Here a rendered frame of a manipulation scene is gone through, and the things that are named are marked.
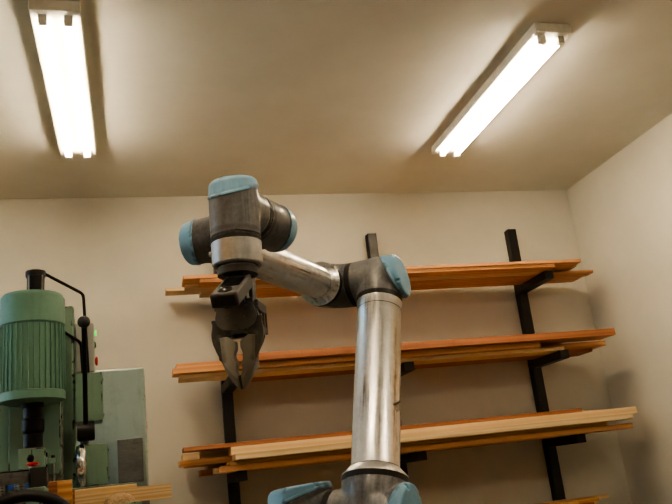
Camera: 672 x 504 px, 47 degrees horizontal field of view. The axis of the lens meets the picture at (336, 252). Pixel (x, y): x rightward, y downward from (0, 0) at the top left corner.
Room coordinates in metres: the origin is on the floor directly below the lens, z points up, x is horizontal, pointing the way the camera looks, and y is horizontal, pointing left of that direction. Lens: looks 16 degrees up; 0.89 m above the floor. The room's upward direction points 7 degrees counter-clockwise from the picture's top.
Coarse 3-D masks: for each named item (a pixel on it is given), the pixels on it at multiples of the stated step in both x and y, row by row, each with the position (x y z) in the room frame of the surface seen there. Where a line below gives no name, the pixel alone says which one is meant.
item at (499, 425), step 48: (192, 288) 4.16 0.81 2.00; (432, 288) 4.84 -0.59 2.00; (528, 288) 4.94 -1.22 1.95; (528, 336) 4.53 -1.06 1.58; (576, 336) 4.62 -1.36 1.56; (336, 432) 4.27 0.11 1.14; (432, 432) 4.42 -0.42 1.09; (480, 432) 4.40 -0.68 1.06; (528, 432) 4.54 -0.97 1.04; (576, 432) 4.62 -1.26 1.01; (240, 480) 4.18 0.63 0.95
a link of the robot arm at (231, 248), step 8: (216, 240) 1.28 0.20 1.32; (224, 240) 1.27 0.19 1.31; (232, 240) 1.27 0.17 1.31; (240, 240) 1.27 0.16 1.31; (248, 240) 1.28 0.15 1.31; (256, 240) 1.29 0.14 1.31; (216, 248) 1.28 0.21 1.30; (224, 248) 1.27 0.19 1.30; (232, 248) 1.27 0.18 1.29; (240, 248) 1.27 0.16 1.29; (248, 248) 1.28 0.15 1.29; (256, 248) 1.29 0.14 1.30; (216, 256) 1.28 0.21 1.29; (224, 256) 1.27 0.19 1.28; (232, 256) 1.27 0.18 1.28; (240, 256) 1.27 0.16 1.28; (248, 256) 1.28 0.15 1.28; (256, 256) 1.29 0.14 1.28; (216, 264) 1.29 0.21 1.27; (224, 264) 1.29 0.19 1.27; (256, 264) 1.31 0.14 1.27
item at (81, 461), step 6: (78, 450) 2.30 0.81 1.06; (84, 450) 2.31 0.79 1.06; (78, 456) 2.29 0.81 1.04; (84, 456) 2.30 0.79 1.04; (78, 462) 2.29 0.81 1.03; (84, 462) 2.29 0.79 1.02; (78, 468) 2.29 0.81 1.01; (84, 468) 2.29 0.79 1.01; (78, 474) 2.29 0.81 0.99; (84, 474) 2.30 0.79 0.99; (78, 480) 2.30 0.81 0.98; (84, 480) 2.31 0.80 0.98; (78, 486) 2.34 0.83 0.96
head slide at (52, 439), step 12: (12, 408) 2.24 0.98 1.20; (48, 408) 2.27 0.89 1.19; (60, 408) 2.29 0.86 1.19; (12, 420) 2.24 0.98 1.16; (48, 420) 2.27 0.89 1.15; (60, 420) 2.29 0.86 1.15; (12, 432) 2.24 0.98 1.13; (48, 432) 2.27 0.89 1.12; (60, 432) 2.29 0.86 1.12; (12, 444) 2.24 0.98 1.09; (48, 444) 2.27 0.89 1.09; (60, 444) 2.29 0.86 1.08; (12, 456) 2.24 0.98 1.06; (48, 456) 2.27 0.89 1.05; (60, 456) 2.28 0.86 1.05; (12, 468) 2.24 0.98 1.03; (48, 468) 2.27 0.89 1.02; (60, 468) 2.28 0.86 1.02
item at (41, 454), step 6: (18, 450) 2.12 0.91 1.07; (24, 450) 2.13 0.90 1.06; (30, 450) 2.13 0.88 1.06; (36, 450) 2.14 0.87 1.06; (42, 450) 2.14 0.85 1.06; (18, 456) 2.12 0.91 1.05; (24, 456) 2.13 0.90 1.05; (36, 456) 2.14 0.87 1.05; (42, 456) 2.14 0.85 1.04; (18, 462) 2.12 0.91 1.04; (24, 462) 2.13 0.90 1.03; (42, 462) 2.14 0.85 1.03; (18, 468) 2.12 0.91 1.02; (24, 468) 2.13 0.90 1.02
